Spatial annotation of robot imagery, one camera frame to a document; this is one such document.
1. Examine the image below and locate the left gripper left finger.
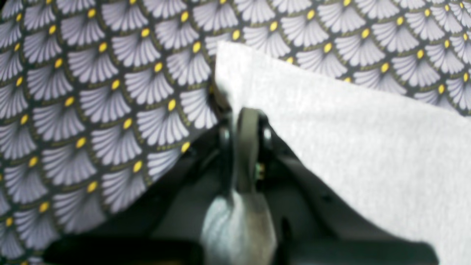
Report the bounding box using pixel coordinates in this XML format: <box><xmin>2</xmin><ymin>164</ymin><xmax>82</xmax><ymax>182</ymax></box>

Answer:
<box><xmin>43</xmin><ymin>125</ymin><xmax>233</xmax><ymax>265</ymax></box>

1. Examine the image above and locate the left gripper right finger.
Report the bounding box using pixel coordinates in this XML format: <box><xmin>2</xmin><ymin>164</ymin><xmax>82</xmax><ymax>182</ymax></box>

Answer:
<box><xmin>235</xmin><ymin>107</ymin><xmax>439</xmax><ymax>265</ymax></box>

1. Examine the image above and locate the grey T-shirt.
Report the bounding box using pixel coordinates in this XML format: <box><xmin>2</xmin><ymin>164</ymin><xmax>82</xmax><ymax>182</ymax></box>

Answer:
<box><xmin>215</xmin><ymin>41</ymin><xmax>471</xmax><ymax>265</ymax></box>

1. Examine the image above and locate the fan-patterned tablecloth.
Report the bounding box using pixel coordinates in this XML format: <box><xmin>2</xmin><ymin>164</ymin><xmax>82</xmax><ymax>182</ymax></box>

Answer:
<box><xmin>0</xmin><ymin>0</ymin><xmax>470</xmax><ymax>265</ymax></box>

